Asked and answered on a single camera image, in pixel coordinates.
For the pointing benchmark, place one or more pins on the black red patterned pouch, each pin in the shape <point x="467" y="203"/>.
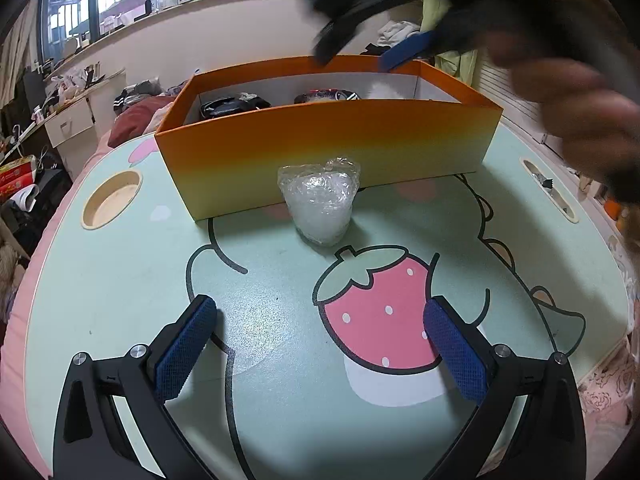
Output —
<point x="326" y="95"/>

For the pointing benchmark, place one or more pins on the orange cardboard box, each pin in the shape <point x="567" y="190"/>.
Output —
<point x="230" y="130"/>

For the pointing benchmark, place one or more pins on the red flat box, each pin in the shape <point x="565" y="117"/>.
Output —
<point x="17" y="175"/>

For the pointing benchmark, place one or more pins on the clear plastic wrapped bundle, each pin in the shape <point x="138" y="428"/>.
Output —
<point x="319" y="197"/>

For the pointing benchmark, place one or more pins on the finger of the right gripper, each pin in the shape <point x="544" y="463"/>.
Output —
<point x="418" y="45"/>
<point x="337" y="33"/>

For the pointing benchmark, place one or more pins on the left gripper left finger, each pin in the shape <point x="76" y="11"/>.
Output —
<point x="90" y="440"/>

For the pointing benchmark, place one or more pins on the green hanging cloth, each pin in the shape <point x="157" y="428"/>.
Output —
<point x="452" y="54"/>

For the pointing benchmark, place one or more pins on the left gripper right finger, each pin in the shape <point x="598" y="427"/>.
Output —
<point x="527" y="422"/>

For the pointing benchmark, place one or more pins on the dark red pillow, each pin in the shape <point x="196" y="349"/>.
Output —
<point x="134" y="120"/>

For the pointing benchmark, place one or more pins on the right hand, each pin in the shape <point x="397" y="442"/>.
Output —
<point x="577" y="106"/>

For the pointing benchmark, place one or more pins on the white drawer cabinet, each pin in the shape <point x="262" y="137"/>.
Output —
<point x="75" y="131"/>

